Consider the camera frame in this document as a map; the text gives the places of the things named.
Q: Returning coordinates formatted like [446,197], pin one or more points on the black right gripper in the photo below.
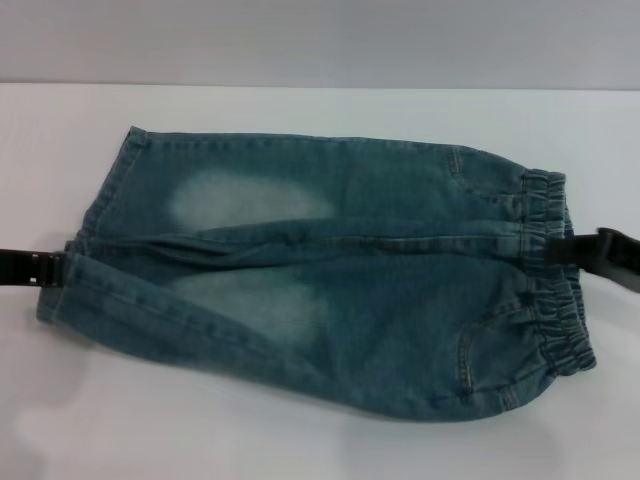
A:
[622,260]

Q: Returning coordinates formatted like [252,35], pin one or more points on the blue denim shorts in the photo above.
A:
[350,290]

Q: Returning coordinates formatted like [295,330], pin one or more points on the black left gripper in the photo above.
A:
[15,267]

